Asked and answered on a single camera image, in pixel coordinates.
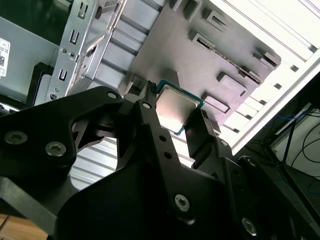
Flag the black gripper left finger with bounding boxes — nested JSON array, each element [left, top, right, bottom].
[[0, 80, 199, 225]]

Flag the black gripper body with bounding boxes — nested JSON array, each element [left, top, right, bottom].
[[56, 159, 241, 240]]

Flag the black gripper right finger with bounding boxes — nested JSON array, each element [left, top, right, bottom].
[[185, 109, 320, 240]]

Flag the silver CPU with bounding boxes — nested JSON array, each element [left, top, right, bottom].
[[154, 79, 206, 136]]

